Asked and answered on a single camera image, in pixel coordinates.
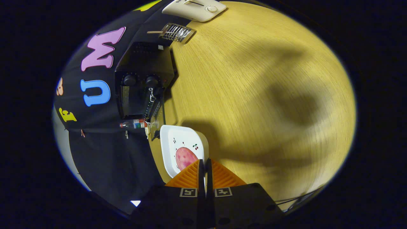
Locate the pink ham slice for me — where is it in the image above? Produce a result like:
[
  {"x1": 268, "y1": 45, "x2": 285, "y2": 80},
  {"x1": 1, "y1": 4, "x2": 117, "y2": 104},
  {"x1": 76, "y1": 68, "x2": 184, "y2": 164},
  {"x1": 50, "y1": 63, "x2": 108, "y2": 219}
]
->
[{"x1": 176, "y1": 147, "x2": 199, "y2": 171}]

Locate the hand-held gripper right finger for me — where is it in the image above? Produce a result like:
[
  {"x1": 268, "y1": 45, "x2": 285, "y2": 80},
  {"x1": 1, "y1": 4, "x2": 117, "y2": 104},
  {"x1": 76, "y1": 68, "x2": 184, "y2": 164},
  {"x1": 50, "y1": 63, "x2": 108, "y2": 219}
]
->
[{"x1": 206, "y1": 158, "x2": 285, "y2": 229}]

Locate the white cherry print plate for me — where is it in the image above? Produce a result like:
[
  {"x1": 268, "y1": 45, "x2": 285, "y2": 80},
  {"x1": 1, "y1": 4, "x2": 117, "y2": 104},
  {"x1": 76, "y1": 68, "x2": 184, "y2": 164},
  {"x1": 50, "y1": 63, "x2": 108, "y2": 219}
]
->
[{"x1": 160, "y1": 125, "x2": 209, "y2": 178}]

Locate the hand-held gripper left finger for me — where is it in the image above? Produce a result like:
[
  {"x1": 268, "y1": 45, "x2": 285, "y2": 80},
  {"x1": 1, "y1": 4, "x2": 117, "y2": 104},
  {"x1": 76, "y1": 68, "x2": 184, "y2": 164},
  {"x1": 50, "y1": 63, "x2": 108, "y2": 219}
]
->
[{"x1": 129, "y1": 159, "x2": 205, "y2": 229}]

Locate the black backdrop cloth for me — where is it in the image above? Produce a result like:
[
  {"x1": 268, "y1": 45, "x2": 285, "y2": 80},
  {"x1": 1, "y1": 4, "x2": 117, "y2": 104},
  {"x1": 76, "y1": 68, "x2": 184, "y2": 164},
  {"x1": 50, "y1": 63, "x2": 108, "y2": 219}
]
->
[{"x1": 53, "y1": 0, "x2": 191, "y2": 215}]

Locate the white bread toaster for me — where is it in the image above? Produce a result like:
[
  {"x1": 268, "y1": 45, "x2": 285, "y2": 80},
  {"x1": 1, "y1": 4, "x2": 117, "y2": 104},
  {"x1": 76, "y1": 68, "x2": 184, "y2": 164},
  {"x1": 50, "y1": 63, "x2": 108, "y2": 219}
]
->
[{"x1": 162, "y1": 0, "x2": 227, "y2": 23}]

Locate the thin black cable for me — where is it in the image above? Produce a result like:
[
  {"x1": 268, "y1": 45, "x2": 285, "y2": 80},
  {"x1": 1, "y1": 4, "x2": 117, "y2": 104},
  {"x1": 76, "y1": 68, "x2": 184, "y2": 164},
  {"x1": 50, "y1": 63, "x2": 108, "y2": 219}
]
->
[{"x1": 275, "y1": 186, "x2": 325, "y2": 205}]

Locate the black toaster oven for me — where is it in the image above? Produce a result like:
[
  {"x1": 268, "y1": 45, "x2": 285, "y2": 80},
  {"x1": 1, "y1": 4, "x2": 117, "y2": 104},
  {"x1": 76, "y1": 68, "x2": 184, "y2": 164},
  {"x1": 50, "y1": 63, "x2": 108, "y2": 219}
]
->
[{"x1": 114, "y1": 41, "x2": 175, "y2": 140}]

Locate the clear glass cup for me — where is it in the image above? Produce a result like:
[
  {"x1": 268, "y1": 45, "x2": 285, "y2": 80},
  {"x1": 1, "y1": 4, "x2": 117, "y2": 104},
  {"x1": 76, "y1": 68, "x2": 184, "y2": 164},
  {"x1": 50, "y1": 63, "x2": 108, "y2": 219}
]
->
[{"x1": 159, "y1": 23, "x2": 196, "y2": 43}]

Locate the clear plastic water bottle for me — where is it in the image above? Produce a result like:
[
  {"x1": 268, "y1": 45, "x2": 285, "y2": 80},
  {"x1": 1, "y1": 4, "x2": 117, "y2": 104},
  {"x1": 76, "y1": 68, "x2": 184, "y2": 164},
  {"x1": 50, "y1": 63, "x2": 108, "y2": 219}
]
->
[{"x1": 120, "y1": 119, "x2": 148, "y2": 129}]

